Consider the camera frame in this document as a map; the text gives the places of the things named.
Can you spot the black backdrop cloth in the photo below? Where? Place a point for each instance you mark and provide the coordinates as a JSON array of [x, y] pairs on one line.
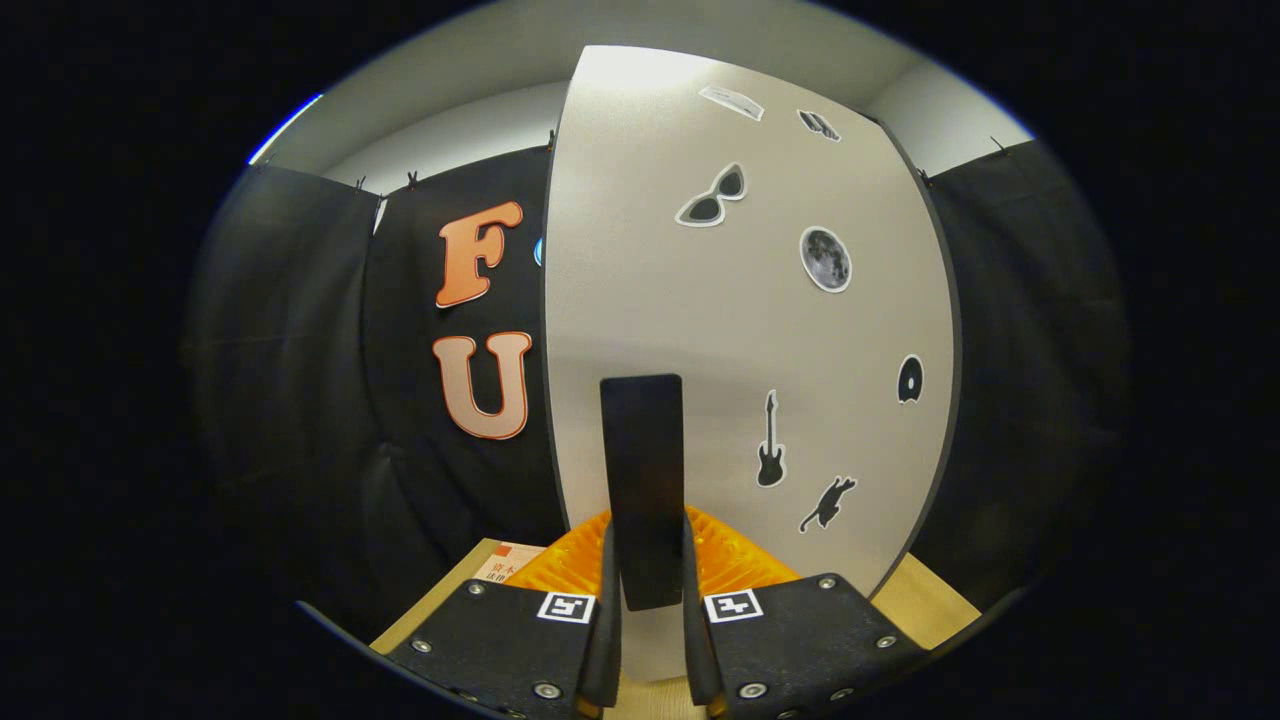
[[300, 350]]

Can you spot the white shoe cabinet door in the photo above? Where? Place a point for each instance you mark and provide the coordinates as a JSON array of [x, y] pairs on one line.
[[700, 330]]

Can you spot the ceiling light panel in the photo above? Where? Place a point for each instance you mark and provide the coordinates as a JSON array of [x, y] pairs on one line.
[[288, 127]]

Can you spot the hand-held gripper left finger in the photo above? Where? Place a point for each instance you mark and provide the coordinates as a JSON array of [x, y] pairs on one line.
[[610, 640]]

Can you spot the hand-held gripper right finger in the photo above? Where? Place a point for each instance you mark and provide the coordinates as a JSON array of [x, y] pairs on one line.
[[697, 650]]

